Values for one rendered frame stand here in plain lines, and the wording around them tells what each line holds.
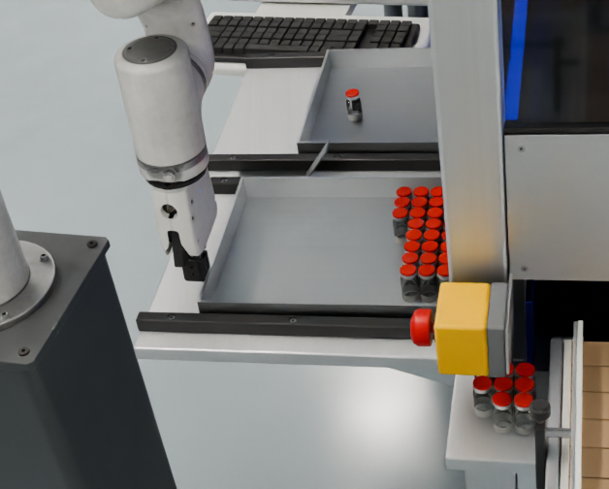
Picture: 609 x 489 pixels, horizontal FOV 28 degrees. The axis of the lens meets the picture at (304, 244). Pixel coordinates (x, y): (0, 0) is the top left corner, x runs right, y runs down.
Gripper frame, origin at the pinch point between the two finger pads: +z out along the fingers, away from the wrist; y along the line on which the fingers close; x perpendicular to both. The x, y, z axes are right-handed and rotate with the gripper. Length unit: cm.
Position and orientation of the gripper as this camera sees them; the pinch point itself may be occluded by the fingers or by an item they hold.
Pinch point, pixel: (196, 265)
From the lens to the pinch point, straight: 155.2
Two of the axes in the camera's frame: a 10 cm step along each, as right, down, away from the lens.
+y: 1.8, -6.4, 7.5
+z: 1.0, 7.7, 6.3
